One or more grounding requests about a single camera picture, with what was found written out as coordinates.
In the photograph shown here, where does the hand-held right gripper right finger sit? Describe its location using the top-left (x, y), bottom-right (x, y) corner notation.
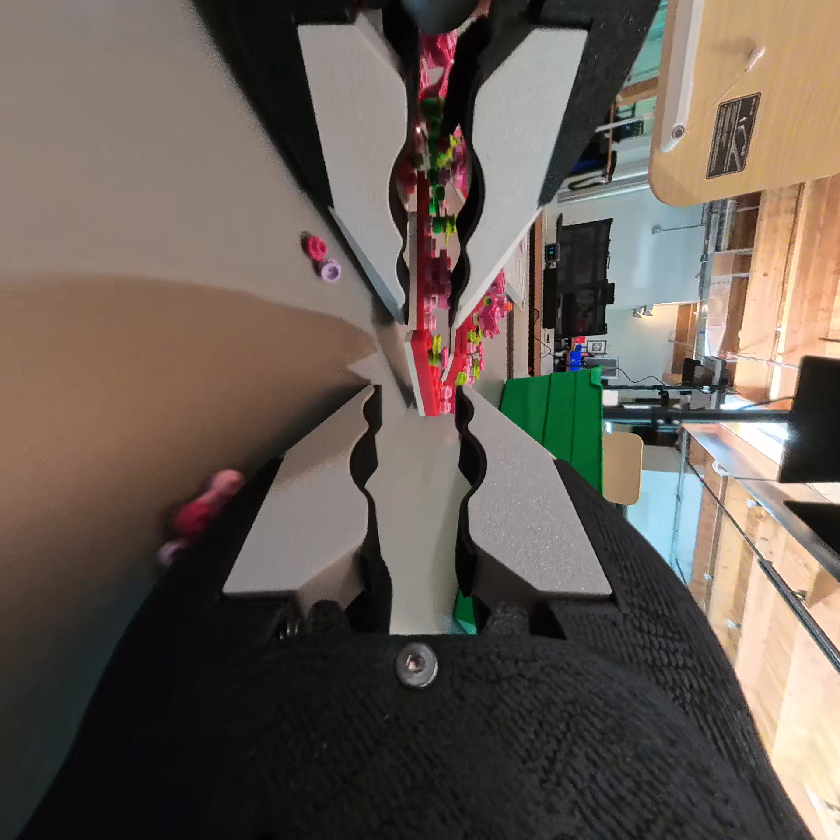
top-left (453, 385), bottom-right (613, 619)

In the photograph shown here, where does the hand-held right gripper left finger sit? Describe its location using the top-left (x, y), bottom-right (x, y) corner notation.
top-left (222, 385), bottom-right (383, 617)

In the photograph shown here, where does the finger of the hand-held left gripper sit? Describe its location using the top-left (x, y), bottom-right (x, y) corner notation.
top-left (447, 26), bottom-right (589, 330)
top-left (294, 8), bottom-right (413, 326)

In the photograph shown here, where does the red lego heart wreath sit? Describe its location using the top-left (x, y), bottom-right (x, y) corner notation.
top-left (390, 29), bottom-right (515, 419)

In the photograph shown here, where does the pink lego flower sprig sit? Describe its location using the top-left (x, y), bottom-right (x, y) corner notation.
top-left (156, 469), bottom-right (247, 566)

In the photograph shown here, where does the wooden chair back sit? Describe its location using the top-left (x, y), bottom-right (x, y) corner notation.
top-left (602, 431), bottom-right (644, 506)

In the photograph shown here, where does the green plastic bin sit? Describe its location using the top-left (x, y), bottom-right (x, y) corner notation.
top-left (453, 367), bottom-right (604, 635)

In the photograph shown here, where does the white instruction booklet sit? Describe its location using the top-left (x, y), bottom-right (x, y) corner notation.
top-left (507, 229), bottom-right (531, 309)

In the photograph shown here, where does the black metal pole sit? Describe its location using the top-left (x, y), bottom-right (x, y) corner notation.
top-left (602, 403), bottom-right (795, 426)

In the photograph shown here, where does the wooden table with black label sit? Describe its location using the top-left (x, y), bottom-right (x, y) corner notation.
top-left (648, 0), bottom-right (840, 207)

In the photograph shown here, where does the black square panel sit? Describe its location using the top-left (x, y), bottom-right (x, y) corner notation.
top-left (777, 355), bottom-right (840, 486)

